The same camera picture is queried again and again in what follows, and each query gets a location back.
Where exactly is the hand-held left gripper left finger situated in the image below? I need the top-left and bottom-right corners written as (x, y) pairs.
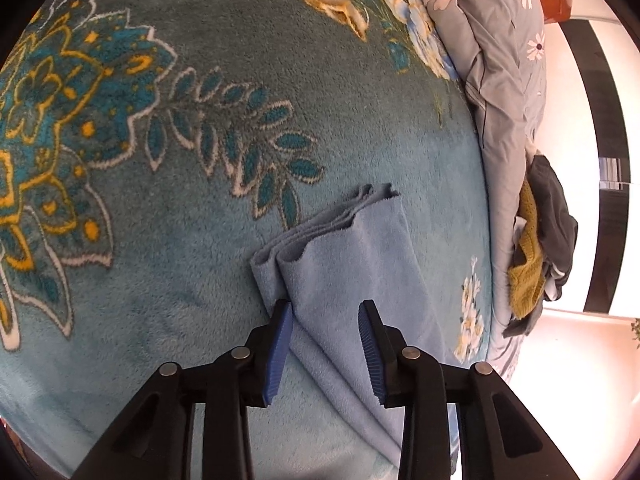
top-left (72, 299), bottom-right (293, 480)

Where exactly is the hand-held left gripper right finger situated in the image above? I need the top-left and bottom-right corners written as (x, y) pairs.
top-left (358, 299), bottom-right (581, 480)

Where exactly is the blue fleece garment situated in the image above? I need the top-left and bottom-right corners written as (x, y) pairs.
top-left (249, 182), bottom-right (458, 478)

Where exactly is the teal floral blanket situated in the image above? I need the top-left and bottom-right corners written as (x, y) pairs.
top-left (0, 0), bottom-right (493, 480)

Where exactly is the yellow knitted sweater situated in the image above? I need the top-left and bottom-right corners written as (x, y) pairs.
top-left (507, 180), bottom-right (547, 320)

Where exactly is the light grey garment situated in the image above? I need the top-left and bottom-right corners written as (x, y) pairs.
top-left (542, 262), bottom-right (572, 302)

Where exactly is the dark grey fleece garment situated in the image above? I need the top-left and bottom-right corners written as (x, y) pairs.
top-left (527, 155), bottom-right (579, 286)

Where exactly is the grey daisy print duvet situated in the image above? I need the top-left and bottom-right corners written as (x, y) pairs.
top-left (395, 0), bottom-right (548, 381)

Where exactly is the white wardrobe with black stripe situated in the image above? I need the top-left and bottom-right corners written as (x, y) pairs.
top-left (530, 15), bottom-right (640, 361)

